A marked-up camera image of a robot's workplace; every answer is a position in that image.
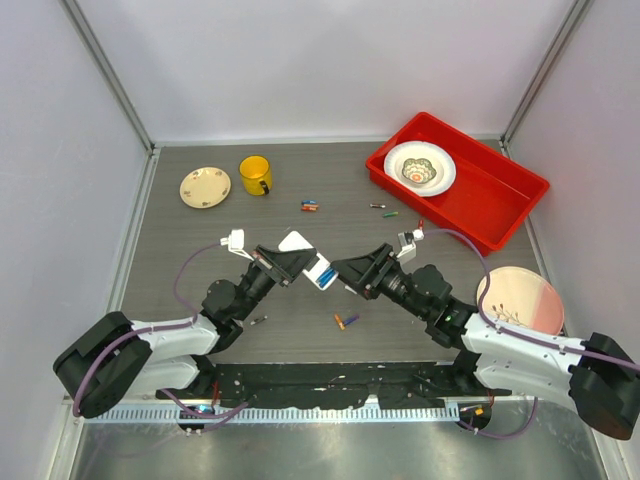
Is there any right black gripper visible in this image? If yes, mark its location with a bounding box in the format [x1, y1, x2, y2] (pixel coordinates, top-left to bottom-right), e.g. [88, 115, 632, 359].
[331, 242, 430, 320]

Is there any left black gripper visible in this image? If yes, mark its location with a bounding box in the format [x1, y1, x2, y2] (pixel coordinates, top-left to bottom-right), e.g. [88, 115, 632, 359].
[234, 245, 316, 321]

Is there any white remote control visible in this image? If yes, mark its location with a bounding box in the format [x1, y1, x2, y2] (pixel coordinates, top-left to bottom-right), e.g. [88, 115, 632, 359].
[278, 230, 336, 291]

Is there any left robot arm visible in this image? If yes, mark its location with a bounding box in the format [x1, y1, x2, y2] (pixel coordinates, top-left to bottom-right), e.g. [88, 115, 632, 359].
[53, 246, 317, 419]

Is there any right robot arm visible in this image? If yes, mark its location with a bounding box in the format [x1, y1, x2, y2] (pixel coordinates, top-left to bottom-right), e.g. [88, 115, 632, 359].
[331, 243, 639, 440]

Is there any purple battery lower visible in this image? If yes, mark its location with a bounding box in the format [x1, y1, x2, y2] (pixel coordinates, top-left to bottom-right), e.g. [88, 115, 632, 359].
[343, 314, 360, 327]

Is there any orange battery lower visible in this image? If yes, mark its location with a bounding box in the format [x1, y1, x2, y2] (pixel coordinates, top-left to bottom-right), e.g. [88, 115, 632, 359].
[334, 314, 346, 331]

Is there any black battery lower left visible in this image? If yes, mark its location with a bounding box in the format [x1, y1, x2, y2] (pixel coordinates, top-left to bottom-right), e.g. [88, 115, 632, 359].
[250, 315, 268, 326]

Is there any yellow mug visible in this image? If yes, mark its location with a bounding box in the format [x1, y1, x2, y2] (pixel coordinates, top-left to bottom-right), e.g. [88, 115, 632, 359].
[239, 155, 272, 196]

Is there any cream floral plate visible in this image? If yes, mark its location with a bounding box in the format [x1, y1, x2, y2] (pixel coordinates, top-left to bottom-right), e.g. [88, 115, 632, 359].
[179, 167, 231, 209]

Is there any small patterned bowl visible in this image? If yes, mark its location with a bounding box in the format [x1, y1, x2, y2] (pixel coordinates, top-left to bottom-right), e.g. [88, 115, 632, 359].
[401, 158, 437, 185]

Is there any white paper plate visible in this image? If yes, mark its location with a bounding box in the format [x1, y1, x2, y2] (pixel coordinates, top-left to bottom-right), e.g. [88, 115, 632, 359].
[383, 141, 457, 197]

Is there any red plastic bin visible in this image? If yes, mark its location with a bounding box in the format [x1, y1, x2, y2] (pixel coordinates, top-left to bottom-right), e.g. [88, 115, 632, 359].
[366, 112, 550, 256]

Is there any pink white plate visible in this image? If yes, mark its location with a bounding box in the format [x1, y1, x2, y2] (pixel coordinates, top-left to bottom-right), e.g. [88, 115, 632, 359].
[476, 266, 565, 335]

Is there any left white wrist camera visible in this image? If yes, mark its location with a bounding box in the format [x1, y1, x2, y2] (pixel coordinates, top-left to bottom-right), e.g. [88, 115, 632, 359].
[220, 229, 253, 260]

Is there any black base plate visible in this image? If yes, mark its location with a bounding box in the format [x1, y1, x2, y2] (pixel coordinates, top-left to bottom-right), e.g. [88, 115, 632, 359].
[170, 362, 511, 410]

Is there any white slotted cable duct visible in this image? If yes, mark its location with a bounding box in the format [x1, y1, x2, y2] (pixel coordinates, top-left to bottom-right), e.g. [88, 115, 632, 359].
[87, 401, 460, 425]

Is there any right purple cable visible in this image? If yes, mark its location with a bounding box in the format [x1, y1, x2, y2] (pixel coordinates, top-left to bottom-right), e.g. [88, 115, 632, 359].
[419, 228, 640, 441]

